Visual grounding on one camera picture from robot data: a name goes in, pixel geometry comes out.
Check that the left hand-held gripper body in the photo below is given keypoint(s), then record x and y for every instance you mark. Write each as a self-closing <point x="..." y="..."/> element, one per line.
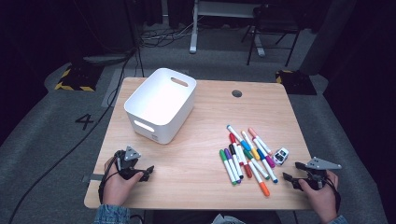
<point x="128" y="169"/>

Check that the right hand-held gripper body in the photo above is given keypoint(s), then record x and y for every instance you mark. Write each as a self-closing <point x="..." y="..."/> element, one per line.
<point x="320" y="165"/>

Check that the orange capped marker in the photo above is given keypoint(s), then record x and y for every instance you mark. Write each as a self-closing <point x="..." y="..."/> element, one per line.
<point x="264" y="189"/>

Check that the dark blue capped marker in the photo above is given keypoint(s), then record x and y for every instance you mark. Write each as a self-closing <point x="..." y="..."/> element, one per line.
<point x="261" y="154"/>

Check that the pile of coloured markers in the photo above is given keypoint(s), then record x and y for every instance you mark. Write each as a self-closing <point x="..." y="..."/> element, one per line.
<point x="248" y="171"/>

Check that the dark red capped marker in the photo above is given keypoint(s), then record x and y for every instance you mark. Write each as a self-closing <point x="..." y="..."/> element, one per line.
<point x="248" y="171"/>

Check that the yellow capped marker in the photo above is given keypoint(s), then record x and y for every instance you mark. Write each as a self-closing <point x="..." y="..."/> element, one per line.
<point x="255" y="154"/>

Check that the dark green capped marker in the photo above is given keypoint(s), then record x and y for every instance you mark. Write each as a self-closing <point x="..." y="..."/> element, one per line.
<point x="248" y="154"/>

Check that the light blue capped marker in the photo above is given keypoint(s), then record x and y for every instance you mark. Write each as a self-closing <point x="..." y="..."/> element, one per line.
<point x="246" y="145"/>

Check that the salmon capped marker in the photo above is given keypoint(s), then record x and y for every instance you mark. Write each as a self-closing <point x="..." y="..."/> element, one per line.
<point x="252" y="132"/>

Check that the black capped marker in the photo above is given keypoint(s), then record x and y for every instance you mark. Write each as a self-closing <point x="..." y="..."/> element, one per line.
<point x="232" y="147"/>

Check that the purple capped marker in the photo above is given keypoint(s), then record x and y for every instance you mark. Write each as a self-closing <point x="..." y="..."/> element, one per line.
<point x="228" y="153"/>

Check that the white plastic storage bin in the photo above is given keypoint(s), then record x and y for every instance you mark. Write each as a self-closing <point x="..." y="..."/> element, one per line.
<point x="162" y="99"/>

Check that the bright red capped marker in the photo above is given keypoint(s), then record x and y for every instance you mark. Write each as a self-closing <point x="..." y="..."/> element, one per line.
<point x="232" y="137"/>

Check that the light green capped marker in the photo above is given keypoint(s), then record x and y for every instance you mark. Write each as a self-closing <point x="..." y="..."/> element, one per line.
<point x="223" y="155"/>

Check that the person's left hand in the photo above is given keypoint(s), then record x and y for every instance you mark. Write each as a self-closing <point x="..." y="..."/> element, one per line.
<point x="116" y="191"/>

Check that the person's right hand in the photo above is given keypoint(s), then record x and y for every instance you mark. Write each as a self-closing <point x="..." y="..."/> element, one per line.
<point x="323" y="202"/>

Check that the white toy car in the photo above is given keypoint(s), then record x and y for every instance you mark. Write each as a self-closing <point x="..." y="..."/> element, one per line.
<point x="281" y="155"/>

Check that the grey tape strip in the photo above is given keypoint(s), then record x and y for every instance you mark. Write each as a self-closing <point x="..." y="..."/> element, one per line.
<point x="92" y="177"/>

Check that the person's light clothing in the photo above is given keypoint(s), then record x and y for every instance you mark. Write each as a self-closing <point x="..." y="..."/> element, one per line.
<point x="227" y="220"/>

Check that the black base with yellow stripes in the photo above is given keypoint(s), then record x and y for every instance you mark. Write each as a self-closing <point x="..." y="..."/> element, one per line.
<point x="295" y="82"/>
<point x="79" y="77"/>

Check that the grey stand base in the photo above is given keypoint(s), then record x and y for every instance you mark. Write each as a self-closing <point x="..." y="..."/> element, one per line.
<point x="106" y="59"/>

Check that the black stand pole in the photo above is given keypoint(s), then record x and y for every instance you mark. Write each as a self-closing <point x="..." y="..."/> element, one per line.
<point x="134" y="37"/>

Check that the black metal chair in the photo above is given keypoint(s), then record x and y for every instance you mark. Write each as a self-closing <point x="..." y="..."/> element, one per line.
<point x="274" y="25"/>

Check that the white desk frame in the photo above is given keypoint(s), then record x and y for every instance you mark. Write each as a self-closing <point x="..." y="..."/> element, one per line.
<point x="194" y="28"/>

